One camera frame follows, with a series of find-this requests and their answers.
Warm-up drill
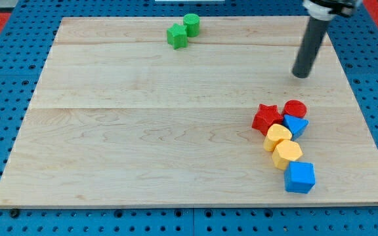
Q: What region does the blue cube block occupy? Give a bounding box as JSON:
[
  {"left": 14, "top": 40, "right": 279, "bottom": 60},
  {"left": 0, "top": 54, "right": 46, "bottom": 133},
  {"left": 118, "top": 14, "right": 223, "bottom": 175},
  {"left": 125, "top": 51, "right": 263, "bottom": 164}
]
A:
[{"left": 284, "top": 161, "right": 316, "bottom": 194}]

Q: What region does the yellow hexagon block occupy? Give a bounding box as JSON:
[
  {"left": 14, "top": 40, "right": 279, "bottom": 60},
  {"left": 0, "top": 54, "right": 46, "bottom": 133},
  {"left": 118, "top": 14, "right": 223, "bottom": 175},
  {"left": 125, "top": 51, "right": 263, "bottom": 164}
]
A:
[{"left": 272, "top": 140, "right": 303, "bottom": 170}]

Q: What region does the yellow heart block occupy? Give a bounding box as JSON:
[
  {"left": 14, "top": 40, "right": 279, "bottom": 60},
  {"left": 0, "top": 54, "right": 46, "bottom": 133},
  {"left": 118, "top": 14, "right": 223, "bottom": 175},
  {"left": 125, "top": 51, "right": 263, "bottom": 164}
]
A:
[{"left": 263, "top": 124, "right": 293, "bottom": 151}]

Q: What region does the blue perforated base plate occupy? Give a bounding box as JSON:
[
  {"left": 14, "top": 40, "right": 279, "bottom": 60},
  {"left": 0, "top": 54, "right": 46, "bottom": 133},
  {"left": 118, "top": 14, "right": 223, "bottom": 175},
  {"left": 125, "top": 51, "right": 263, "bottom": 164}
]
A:
[{"left": 0, "top": 0, "right": 378, "bottom": 235}]

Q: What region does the blue triangle block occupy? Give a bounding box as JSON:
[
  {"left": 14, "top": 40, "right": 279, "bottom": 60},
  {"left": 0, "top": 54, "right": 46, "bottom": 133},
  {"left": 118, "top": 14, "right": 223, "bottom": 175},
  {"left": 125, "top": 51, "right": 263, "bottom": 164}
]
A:
[{"left": 282, "top": 115, "right": 309, "bottom": 141}]

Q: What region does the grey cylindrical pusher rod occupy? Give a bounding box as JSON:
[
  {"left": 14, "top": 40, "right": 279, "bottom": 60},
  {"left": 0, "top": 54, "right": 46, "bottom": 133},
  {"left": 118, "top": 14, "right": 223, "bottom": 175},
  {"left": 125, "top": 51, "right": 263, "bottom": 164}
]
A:
[{"left": 291, "top": 16, "right": 330, "bottom": 79}]

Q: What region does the green cylinder block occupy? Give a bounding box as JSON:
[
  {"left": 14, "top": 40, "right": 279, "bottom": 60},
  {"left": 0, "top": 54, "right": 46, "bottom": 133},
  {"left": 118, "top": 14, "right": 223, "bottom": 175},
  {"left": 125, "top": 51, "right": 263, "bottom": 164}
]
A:
[{"left": 183, "top": 13, "right": 200, "bottom": 37}]

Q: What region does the wooden board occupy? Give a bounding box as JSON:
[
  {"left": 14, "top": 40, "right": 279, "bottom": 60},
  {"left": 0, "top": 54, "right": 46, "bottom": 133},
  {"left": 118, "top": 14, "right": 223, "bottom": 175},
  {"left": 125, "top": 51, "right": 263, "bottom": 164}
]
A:
[{"left": 0, "top": 16, "right": 378, "bottom": 209}]

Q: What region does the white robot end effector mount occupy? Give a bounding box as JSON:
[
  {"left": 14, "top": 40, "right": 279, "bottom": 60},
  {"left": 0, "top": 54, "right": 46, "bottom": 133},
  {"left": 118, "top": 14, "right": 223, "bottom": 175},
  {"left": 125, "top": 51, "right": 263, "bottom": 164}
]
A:
[{"left": 303, "top": 0, "right": 363, "bottom": 21}]

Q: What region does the red cylinder block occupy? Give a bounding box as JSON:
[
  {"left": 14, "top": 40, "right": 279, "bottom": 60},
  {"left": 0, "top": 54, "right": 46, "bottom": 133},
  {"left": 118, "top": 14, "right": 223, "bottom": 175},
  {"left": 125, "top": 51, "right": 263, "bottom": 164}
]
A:
[{"left": 282, "top": 100, "right": 308, "bottom": 118}]

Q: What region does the red star block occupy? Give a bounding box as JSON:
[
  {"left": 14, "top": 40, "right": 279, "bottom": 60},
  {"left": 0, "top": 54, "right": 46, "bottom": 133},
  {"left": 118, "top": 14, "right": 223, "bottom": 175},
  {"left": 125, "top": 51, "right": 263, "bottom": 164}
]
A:
[{"left": 251, "top": 104, "right": 284, "bottom": 136}]

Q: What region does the green star block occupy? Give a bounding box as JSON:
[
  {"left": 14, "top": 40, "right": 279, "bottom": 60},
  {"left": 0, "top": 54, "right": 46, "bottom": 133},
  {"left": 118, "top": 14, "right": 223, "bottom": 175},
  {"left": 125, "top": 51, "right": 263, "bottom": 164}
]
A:
[{"left": 166, "top": 24, "right": 188, "bottom": 49}]

